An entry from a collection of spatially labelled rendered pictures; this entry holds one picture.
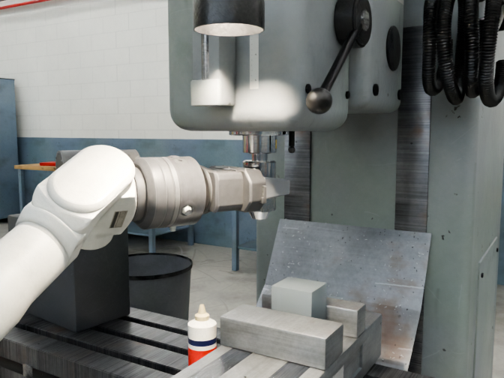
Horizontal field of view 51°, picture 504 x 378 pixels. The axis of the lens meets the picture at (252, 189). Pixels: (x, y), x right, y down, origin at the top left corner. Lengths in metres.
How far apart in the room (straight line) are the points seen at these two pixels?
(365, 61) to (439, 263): 0.44
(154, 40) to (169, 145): 1.24
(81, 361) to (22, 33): 7.58
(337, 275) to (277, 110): 0.52
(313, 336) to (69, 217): 0.31
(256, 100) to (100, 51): 6.50
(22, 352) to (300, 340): 0.51
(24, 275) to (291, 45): 0.37
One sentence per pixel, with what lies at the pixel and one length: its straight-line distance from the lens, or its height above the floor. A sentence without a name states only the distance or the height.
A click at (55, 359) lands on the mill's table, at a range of 0.93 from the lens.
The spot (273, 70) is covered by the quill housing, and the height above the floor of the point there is 1.38.
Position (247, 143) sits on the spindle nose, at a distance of 0.72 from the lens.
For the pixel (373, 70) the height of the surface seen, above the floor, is 1.40.
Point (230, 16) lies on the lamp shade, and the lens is 0.52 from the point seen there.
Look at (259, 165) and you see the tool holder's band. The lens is 0.72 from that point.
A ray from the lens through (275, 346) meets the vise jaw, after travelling 0.68.
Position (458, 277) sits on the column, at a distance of 1.06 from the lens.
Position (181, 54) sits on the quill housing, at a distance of 0.71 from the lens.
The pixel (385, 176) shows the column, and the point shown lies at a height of 1.22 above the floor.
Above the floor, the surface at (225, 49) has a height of 1.41.
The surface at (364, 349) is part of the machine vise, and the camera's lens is 0.80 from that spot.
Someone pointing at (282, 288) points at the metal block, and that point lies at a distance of 0.72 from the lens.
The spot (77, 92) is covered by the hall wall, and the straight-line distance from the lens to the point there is 7.38.
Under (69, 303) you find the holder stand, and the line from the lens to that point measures 1.00.
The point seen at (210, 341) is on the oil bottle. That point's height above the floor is 1.02.
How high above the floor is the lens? 1.31
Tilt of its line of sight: 6 degrees down
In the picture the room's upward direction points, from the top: straight up
